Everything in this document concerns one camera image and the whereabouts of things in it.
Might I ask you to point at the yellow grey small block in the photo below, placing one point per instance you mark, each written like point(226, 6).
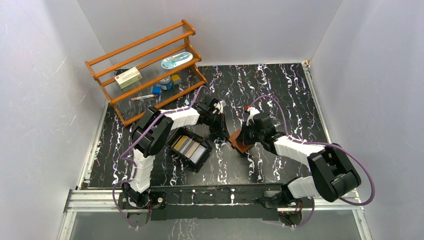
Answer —
point(176, 79)

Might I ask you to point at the blue white small jar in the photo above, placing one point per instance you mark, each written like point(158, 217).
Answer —
point(166, 83)

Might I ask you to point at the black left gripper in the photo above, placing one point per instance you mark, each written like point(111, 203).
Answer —
point(219, 126)

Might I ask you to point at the black card storage box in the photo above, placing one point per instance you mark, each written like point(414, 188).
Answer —
point(184, 131)

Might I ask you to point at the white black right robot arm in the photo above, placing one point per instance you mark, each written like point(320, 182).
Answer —
point(332, 173)

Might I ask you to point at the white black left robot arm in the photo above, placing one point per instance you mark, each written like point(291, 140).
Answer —
point(154, 127)

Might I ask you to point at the white green carton box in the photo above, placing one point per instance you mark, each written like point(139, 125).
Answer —
point(125, 77)

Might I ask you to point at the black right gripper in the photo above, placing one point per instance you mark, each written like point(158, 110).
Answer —
point(242, 137)

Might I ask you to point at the stack of cards in box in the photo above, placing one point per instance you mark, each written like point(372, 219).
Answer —
point(189, 148)

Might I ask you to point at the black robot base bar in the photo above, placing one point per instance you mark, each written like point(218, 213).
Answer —
point(233, 201)

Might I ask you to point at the blue oval blister pack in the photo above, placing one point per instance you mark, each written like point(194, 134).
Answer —
point(176, 60)

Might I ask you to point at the orange wooden shelf rack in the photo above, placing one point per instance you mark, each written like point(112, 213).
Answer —
point(146, 54)

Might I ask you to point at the white red marker pen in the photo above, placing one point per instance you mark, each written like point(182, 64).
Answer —
point(142, 97)

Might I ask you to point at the orange leather card holder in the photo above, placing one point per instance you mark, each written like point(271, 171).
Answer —
point(239, 145)

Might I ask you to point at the blue small cube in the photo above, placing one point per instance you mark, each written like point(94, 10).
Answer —
point(156, 90)

